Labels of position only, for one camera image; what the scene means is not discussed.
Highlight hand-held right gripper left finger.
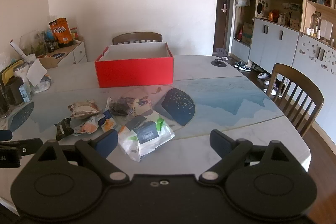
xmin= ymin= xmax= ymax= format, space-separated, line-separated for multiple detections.
xmin=34 ymin=130 xmax=130 ymax=185

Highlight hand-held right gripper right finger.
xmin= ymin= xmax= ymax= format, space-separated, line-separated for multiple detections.
xmin=199 ymin=130 xmax=300 ymax=185

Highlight small white printed packet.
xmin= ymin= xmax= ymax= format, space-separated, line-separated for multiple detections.
xmin=72 ymin=115 xmax=105 ymax=135

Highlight clear bag of dark snacks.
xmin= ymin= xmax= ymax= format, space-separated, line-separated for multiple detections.
xmin=106 ymin=97 xmax=135 ymax=117

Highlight black snack packet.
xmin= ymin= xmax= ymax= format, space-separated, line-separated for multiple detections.
xmin=54 ymin=118 xmax=75 ymax=141

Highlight white green dark label bag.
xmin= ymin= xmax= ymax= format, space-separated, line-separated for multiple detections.
xmin=117 ymin=111 xmax=176 ymax=162

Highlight brown silver snack packet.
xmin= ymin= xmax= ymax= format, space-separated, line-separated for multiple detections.
xmin=68 ymin=99 xmax=103 ymax=119

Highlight red cardboard box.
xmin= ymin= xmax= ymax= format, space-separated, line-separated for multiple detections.
xmin=94 ymin=42 xmax=174 ymax=88

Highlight white marble desktop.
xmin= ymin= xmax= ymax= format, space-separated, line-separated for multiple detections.
xmin=0 ymin=55 xmax=313 ymax=215

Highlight black mug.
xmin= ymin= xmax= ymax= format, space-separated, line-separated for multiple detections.
xmin=5 ymin=76 xmax=25 ymax=106

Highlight small blue carton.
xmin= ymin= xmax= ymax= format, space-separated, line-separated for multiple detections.
xmin=19 ymin=84 xmax=32 ymax=103

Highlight crumpled clear plastic bag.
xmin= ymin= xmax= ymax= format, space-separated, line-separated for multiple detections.
xmin=31 ymin=74 xmax=51 ymax=94

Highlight white tumbler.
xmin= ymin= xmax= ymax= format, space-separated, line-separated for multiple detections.
xmin=13 ymin=61 xmax=30 ymax=88

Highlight white paper sheet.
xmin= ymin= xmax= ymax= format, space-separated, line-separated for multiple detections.
xmin=26 ymin=58 xmax=48 ymax=86

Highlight round table socket cover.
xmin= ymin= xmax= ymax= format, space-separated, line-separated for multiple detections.
xmin=211 ymin=48 xmax=228 ymax=67

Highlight dark sneakers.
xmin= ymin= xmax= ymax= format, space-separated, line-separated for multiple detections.
xmin=234 ymin=61 xmax=253 ymax=72

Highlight light wooden box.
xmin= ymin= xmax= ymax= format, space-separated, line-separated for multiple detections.
xmin=38 ymin=55 xmax=59 ymax=69

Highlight white paper roll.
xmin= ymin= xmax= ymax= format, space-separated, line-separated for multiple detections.
xmin=10 ymin=40 xmax=29 ymax=60

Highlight white wooden sideboard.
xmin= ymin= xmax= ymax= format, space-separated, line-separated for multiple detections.
xmin=38 ymin=36 xmax=88 ymax=69

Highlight clear plant print bag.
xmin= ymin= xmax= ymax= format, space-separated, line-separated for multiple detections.
xmin=20 ymin=30 xmax=50 ymax=55

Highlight brown wooden slatted chair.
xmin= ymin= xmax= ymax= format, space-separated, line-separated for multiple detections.
xmin=268 ymin=63 xmax=324 ymax=137
xmin=112 ymin=32 xmax=163 ymax=45

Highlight dark glass jars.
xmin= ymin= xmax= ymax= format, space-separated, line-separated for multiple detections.
xmin=45 ymin=39 xmax=59 ymax=53

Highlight brown cardboard box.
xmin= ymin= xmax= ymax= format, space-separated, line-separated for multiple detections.
xmin=241 ymin=22 xmax=254 ymax=43

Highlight white sticker covered cabinet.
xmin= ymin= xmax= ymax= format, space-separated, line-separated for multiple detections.
xmin=291 ymin=31 xmax=336 ymax=136

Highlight large orange snack bag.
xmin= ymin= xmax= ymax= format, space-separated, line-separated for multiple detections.
xmin=49 ymin=18 xmax=74 ymax=47

